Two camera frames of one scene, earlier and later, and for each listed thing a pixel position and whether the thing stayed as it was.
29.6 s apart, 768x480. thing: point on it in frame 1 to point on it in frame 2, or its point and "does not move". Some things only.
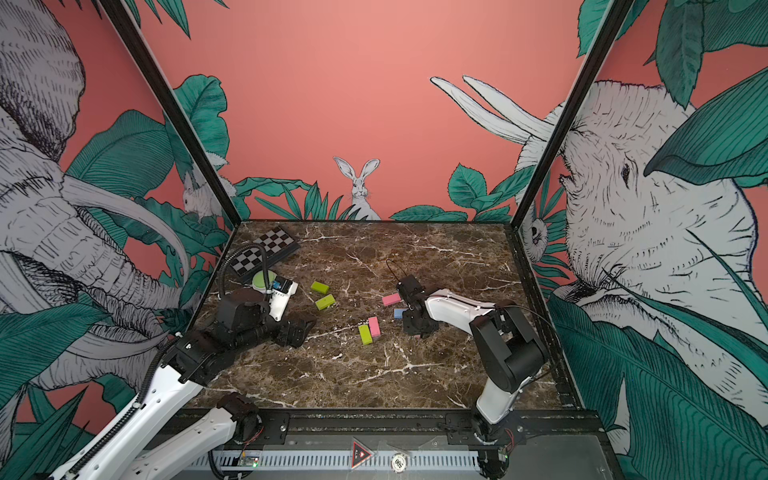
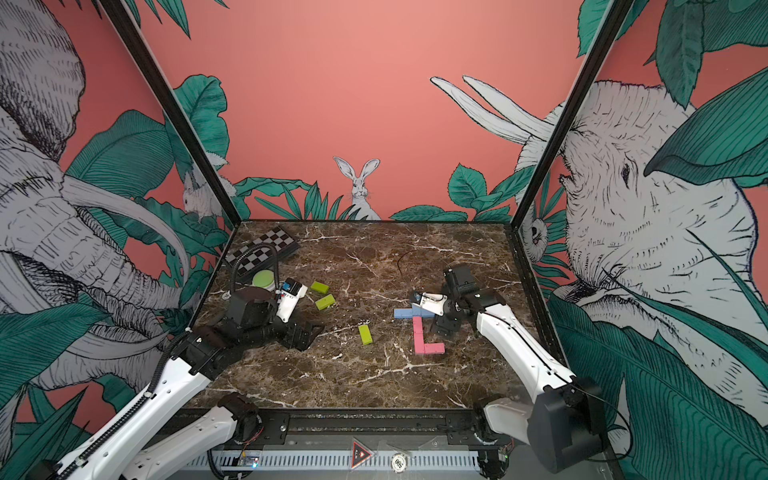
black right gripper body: (412, 325) to (451, 319)
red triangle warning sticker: (359, 455) does not move
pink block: (374, 326) to (434, 348)
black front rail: (415, 426) does not move
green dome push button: (258, 280) does not move
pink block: (387, 300) to (419, 345)
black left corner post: (133, 37) does not move
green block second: (325, 302) does not move
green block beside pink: (365, 334) does not move
